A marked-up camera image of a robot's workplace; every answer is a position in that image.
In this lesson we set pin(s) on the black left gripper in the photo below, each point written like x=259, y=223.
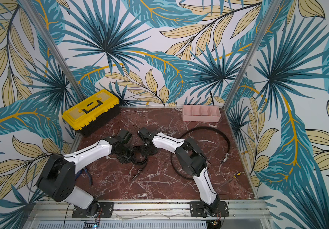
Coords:
x=124, y=160

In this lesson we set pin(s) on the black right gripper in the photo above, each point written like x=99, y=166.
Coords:
x=147, y=147

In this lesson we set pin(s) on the black belt with buckle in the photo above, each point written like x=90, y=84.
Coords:
x=139, y=160

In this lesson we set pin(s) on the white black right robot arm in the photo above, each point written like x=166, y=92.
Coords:
x=192, y=160

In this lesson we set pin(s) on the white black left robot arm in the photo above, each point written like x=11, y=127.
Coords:
x=57, y=179

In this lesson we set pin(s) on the yellow black toolbox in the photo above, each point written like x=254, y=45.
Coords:
x=92, y=113

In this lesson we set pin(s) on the pink plastic divided organizer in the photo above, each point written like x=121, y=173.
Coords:
x=200, y=113

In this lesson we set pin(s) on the long black leather belt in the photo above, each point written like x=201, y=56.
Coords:
x=223, y=135

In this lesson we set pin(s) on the yellow black screwdriver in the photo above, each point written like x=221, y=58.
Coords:
x=235, y=176

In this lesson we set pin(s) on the blue handled pliers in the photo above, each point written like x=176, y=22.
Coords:
x=84, y=170

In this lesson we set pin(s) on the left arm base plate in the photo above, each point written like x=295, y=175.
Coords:
x=95, y=210

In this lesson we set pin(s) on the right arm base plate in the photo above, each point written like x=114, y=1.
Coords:
x=200, y=209

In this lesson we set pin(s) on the aluminium front rail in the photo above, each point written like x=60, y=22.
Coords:
x=151, y=214

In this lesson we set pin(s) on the left corner aluminium post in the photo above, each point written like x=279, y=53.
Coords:
x=42, y=24

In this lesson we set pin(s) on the corner aluminium post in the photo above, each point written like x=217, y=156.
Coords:
x=267, y=19
x=42, y=24

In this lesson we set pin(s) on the right corner aluminium post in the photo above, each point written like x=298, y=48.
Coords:
x=267, y=19

